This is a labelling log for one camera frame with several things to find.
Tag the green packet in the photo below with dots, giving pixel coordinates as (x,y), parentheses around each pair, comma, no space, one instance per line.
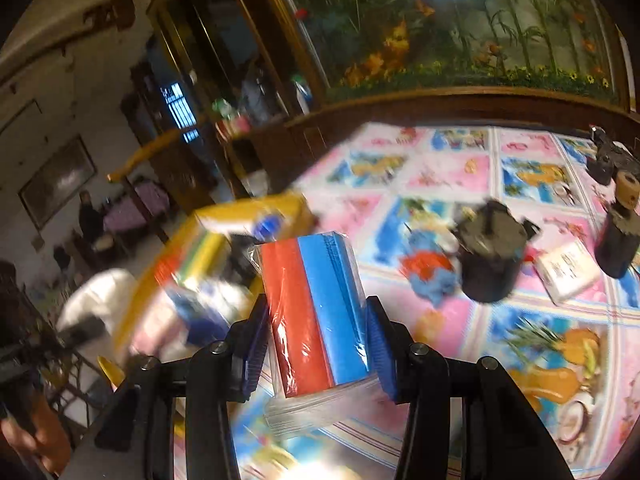
(222,106)

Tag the small red bag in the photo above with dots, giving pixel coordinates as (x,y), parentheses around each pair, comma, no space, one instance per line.
(425,262)

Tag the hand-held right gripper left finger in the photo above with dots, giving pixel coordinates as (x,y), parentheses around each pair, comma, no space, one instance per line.
(255,347)

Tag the person's left forearm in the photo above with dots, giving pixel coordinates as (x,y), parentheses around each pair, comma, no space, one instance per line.
(30,432)

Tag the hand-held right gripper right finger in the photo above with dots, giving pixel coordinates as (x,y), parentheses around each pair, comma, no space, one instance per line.
(378,352)

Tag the plain white tissue pack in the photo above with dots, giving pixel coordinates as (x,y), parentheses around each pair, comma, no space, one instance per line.
(567,270)

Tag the black snack packet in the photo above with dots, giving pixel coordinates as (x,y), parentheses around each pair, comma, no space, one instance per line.
(242,260)

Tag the wooden wall ornament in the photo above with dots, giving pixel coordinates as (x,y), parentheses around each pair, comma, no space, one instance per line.
(107,15)

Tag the framed wall picture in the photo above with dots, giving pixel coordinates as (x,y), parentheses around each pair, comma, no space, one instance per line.
(57,180)

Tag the red green yellow sponge pack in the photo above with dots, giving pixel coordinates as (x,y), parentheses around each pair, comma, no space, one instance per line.
(195,257)

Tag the white spray bottle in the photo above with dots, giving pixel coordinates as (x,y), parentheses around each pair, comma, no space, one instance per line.
(302,94)

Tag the yellow taped foam box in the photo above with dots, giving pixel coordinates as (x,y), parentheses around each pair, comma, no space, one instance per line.
(295,210)

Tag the purple covered table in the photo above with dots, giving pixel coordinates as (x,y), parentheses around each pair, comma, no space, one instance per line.
(135,205)

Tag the pink box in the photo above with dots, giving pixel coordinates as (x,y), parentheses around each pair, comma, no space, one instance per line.
(232,124)

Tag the blue lit barred window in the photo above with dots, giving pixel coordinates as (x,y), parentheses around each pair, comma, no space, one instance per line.
(177,105)

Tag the printed tablecloth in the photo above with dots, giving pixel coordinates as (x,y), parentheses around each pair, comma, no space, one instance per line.
(440,170)

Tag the blue cloth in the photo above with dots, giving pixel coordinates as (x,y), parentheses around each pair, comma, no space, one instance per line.
(440,287)
(197,317)

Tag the black cylinder with shaft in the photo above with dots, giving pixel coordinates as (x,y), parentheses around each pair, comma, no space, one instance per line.
(487,260)

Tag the blue grey backpack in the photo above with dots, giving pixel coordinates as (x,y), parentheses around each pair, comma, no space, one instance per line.
(255,95)

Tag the red blue sponge pack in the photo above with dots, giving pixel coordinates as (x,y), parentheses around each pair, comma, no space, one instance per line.
(310,320)

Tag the small black cylinder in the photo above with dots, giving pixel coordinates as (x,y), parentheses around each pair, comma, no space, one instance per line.
(607,160)

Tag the yellow bar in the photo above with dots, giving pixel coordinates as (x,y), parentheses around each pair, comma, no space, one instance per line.
(150,155)

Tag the blue ball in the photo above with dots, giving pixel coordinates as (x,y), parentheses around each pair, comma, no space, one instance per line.
(267,225)

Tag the white rounded object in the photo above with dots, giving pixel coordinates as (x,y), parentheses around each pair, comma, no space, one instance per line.
(95,292)

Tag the black cylinder with tan cap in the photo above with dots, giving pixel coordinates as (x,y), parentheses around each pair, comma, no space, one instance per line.
(617,240)

